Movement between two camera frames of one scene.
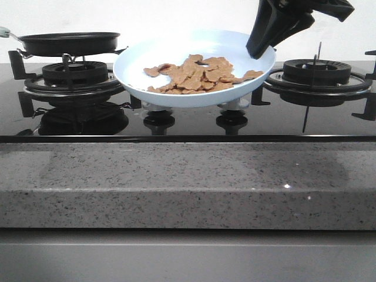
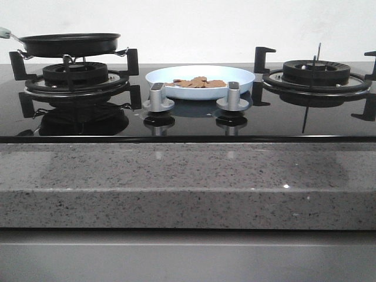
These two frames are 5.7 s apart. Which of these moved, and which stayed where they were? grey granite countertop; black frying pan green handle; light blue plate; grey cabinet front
Moved: light blue plate
Stayed: grey cabinet front; grey granite countertop; black frying pan green handle
